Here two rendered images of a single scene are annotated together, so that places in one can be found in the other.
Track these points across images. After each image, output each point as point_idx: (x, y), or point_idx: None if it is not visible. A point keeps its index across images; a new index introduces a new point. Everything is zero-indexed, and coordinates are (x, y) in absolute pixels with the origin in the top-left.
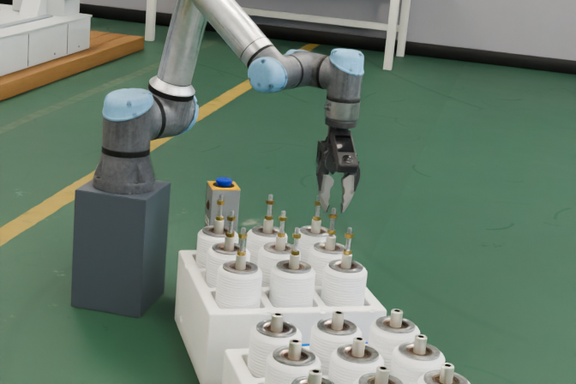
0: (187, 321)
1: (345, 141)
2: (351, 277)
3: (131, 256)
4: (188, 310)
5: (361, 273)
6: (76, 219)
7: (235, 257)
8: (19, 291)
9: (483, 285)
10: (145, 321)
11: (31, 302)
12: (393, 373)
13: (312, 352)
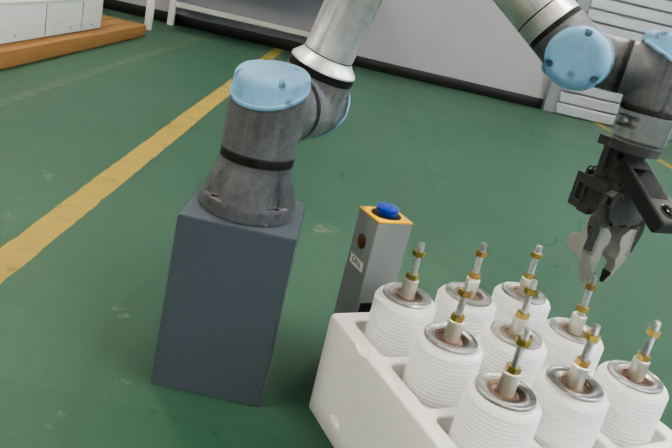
0: (361, 440)
1: (649, 179)
2: (660, 402)
3: (259, 321)
4: (366, 426)
5: (666, 393)
6: (175, 260)
7: (472, 359)
8: (66, 353)
9: (601, 325)
10: (269, 412)
11: (88, 376)
12: None
13: None
